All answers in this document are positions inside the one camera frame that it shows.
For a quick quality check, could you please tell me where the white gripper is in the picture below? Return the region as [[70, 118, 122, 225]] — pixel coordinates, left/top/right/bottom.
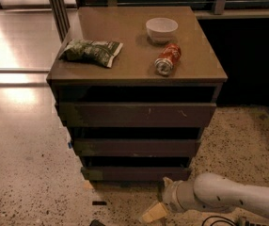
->
[[139, 177, 200, 223]]

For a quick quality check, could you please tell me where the brown drawer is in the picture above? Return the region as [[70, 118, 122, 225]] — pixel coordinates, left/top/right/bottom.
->
[[55, 102, 216, 128], [81, 167, 191, 182], [73, 138, 200, 157]]

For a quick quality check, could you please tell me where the green chip bag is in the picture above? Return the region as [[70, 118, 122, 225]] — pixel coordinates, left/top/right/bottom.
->
[[59, 39, 123, 68]]

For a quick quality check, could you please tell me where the black floor cable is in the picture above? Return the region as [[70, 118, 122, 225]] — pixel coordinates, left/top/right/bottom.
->
[[201, 215, 267, 226]]

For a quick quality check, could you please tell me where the dark object bottom edge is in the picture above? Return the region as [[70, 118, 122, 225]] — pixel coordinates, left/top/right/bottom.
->
[[89, 219, 105, 226]]

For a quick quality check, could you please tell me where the red soda can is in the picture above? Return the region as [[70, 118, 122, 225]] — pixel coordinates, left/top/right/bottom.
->
[[154, 43, 182, 76]]

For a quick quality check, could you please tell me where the black floor tape strip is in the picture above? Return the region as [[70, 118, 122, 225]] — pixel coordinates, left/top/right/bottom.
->
[[92, 201, 107, 205]]

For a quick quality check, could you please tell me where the white ceramic bowl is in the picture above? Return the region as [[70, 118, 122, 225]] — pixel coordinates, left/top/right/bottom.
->
[[146, 18, 178, 43]]

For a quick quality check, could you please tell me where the brown wooden drawer cabinet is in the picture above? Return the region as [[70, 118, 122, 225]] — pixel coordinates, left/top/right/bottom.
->
[[47, 7, 227, 169]]

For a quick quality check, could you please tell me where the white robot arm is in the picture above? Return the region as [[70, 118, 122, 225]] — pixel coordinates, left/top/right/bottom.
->
[[139, 172, 269, 223]]

